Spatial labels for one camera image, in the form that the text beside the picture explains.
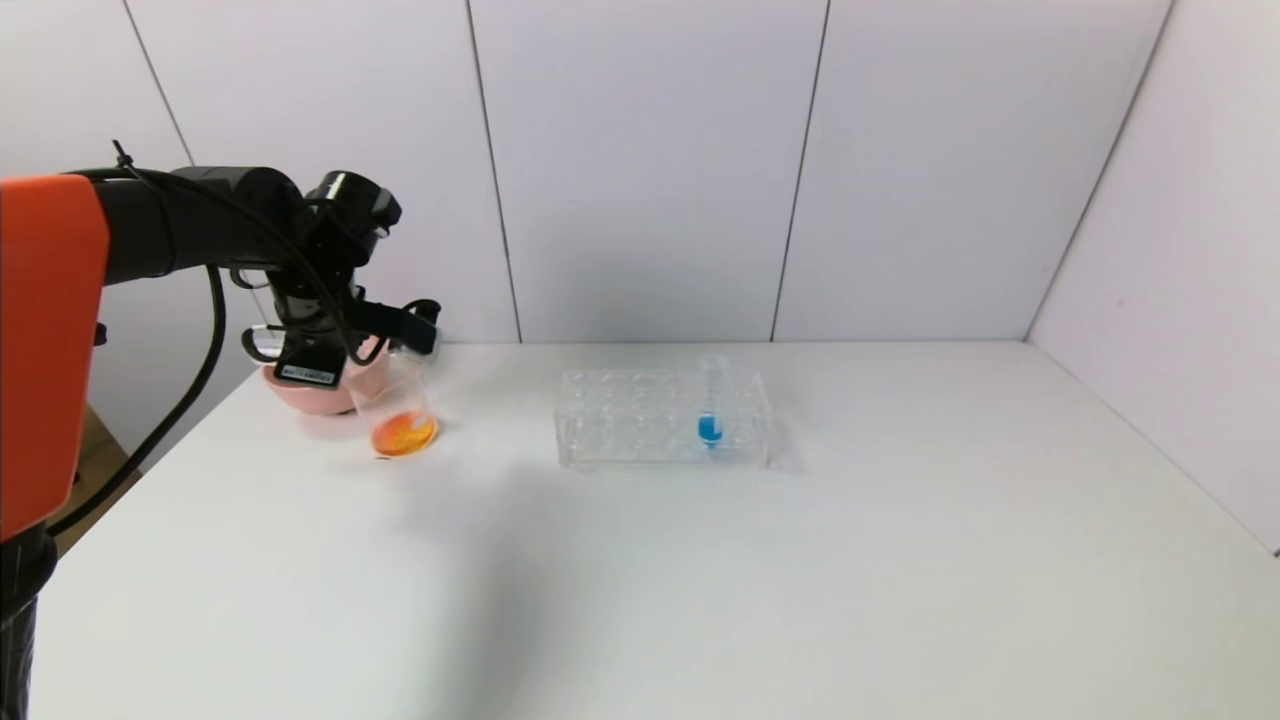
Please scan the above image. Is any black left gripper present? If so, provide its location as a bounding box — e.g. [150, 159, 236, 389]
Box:
[273, 283, 354, 389]

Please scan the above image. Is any clear glass beaker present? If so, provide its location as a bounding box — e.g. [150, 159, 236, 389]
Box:
[345, 349, 442, 460]

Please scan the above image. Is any clear acrylic test tube rack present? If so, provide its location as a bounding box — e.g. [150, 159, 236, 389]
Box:
[555, 368, 777, 472]

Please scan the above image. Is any test tube with blue pigment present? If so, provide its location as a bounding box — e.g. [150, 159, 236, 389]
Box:
[696, 355, 728, 451]

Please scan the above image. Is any pink plastic bowl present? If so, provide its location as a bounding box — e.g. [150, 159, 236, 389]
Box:
[262, 335, 392, 417]

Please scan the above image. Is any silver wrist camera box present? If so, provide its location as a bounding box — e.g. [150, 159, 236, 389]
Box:
[400, 300, 442, 356]

